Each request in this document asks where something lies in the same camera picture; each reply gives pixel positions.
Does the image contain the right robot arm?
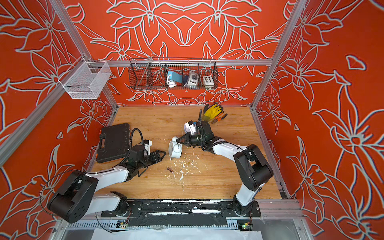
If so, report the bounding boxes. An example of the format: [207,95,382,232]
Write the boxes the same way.
[169,111,274,217]

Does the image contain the orange handled pliers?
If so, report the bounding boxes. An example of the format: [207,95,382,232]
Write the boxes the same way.
[212,112,228,124]

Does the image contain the yellow work glove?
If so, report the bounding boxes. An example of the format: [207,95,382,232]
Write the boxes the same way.
[202,104,223,121]

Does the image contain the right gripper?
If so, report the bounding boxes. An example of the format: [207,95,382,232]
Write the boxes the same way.
[176,133,207,149]

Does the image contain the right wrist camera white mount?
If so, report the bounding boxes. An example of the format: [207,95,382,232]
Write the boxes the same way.
[186,121,199,136]

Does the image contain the clear plastic wall bin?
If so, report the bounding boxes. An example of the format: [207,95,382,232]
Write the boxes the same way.
[59,62,112,100]

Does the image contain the black plastic tool case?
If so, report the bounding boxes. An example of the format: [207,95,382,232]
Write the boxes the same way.
[96,123,131,164]

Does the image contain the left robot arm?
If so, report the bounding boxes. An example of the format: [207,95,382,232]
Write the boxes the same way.
[47,138,167,224]

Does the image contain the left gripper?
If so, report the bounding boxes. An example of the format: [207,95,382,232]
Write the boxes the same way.
[136,150,166,171]

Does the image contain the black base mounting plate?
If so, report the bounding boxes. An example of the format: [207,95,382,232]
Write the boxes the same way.
[101,200,261,230]

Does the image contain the white twin-bell alarm clock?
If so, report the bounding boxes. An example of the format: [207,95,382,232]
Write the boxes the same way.
[169,137,182,159]

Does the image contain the white grey device in basket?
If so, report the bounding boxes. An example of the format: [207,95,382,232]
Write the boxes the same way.
[183,72,199,87]

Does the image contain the black wire wall basket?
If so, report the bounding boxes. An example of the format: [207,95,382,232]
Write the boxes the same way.
[128,57,219,90]

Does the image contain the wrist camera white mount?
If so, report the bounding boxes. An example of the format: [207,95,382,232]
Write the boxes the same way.
[143,140,153,156]
[186,121,199,136]

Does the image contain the blue white item in basket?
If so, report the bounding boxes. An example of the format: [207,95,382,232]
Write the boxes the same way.
[166,71,183,88]

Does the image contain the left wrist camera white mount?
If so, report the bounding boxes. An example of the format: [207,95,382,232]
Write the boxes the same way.
[143,140,153,156]

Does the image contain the white button box in basket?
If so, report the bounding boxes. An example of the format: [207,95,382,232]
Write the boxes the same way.
[202,76,215,89]

